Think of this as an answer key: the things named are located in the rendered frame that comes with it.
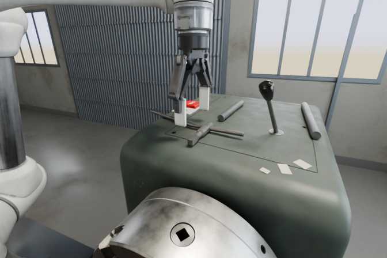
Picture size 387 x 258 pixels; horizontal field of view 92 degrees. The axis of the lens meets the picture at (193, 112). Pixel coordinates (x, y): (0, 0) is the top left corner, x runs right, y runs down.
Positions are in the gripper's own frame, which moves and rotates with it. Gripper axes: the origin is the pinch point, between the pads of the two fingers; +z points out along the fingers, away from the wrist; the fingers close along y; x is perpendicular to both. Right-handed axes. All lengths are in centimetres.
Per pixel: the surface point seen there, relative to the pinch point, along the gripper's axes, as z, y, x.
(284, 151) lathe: 4.6, 1.3, 23.5
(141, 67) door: 16, -190, -198
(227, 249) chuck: 7.8, 25.5, 18.6
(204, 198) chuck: 6.4, 20.4, 12.9
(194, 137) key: 2.8, 8.2, 4.7
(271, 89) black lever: -8.6, 0.2, 19.0
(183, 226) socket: 6.5, 26.3, 12.4
